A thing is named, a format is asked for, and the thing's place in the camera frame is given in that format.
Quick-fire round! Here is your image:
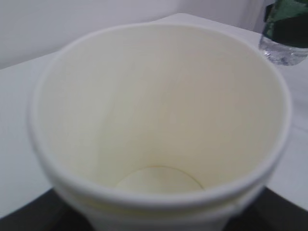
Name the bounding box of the white paper cup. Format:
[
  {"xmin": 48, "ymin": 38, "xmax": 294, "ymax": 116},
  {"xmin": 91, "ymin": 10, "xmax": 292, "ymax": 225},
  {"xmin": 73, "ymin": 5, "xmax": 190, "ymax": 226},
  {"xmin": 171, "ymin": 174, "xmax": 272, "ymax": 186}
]
[{"xmin": 27, "ymin": 22, "xmax": 292, "ymax": 231}]

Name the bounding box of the clear bottle green label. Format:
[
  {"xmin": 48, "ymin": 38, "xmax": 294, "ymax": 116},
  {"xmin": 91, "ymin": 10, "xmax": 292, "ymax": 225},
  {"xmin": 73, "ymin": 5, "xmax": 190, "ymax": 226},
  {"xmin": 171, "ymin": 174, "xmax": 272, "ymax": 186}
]
[{"xmin": 258, "ymin": 0, "xmax": 308, "ymax": 66}]

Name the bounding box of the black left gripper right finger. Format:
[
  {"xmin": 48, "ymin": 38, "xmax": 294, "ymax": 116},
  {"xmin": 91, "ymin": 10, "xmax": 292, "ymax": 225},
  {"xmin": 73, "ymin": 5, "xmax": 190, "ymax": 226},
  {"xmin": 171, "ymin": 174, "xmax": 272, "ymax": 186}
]
[{"xmin": 224, "ymin": 188, "xmax": 308, "ymax": 231}]

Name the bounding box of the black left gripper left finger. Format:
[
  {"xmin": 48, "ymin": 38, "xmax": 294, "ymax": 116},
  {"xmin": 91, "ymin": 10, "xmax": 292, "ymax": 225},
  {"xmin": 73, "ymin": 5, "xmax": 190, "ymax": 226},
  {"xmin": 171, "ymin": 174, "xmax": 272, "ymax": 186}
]
[{"xmin": 0, "ymin": 190, "xmax": 93, "ymax": 231}]

